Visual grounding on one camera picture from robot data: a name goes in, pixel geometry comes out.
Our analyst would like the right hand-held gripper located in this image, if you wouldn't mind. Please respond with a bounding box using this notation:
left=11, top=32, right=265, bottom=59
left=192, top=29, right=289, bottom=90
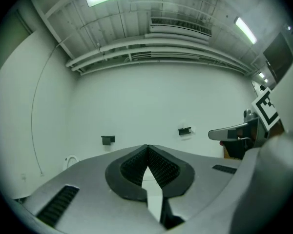
left=208, top=87, right=284, bottom=151

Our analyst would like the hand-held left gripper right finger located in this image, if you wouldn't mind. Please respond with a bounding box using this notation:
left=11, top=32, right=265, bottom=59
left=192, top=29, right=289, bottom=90
left=147, top=144, right=242, bottom=230

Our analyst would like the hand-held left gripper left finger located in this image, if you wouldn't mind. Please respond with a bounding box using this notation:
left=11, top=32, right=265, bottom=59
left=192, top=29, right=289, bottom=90
left=23, top=144, right=166, bottom=234

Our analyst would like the dark brown panel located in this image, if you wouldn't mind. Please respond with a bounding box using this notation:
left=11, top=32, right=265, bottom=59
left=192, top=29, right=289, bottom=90
left=263, top=32, right=293, bottom=84

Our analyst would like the short ceiling light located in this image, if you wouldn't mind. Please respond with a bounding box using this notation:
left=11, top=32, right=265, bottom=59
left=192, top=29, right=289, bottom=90
left=234, top=17, right=257, bottom=45

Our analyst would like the white ceiling air conditioner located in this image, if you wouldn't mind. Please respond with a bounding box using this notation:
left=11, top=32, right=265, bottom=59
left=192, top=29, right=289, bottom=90
left=150, top=17, right=213, bottom=38

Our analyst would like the bundle of white ceiling pipes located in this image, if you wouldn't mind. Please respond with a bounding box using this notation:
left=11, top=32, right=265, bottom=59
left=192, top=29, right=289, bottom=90
left=65, top=32, right=254, bottom=77

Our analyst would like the white rounded wall toilet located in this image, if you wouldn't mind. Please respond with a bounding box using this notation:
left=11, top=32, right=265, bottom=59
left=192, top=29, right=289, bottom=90
left=63, top=154, right=80, bottom=172

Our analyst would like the black wall-mounted holder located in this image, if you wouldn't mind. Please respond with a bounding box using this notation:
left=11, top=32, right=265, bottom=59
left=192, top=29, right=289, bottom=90
left=178, top=126, right=192, bottom=137
left=101, top=135, right=116, bottom=146

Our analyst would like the thin gray wall cable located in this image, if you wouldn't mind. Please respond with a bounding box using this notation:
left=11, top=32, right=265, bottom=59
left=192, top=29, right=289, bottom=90
left=30, top=40, right=63, bottom=177

